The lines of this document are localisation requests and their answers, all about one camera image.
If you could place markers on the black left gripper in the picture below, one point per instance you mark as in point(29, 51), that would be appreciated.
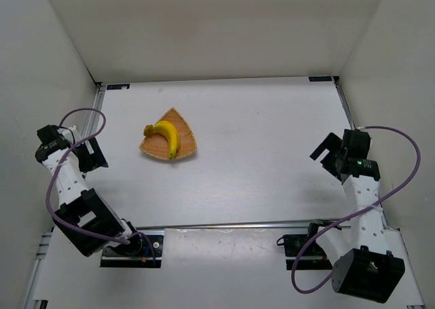
point(94, 156)

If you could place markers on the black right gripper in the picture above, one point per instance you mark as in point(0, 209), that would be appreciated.
point(327, 151)

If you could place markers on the yellow fake banana bunch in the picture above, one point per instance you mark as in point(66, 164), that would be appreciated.
point(169, 132)

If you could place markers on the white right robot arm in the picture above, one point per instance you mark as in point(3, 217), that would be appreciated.
point(364, 265)

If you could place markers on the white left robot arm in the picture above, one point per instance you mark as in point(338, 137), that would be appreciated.
point(78, 204)

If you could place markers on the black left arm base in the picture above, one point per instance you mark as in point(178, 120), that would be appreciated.
point(143, 252)

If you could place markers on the triangular woven fruit basket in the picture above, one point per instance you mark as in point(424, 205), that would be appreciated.
point(157, 146)

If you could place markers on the blue right corner label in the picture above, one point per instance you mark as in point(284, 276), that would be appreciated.
point(319, 78)

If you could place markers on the blue corner label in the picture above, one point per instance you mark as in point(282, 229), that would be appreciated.
point(319, 78)
point(118, 87)

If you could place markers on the blue left corner label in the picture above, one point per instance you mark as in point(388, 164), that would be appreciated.
point(118, 87)

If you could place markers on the aluminium front rail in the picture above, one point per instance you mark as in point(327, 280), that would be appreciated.
point(228, 226)

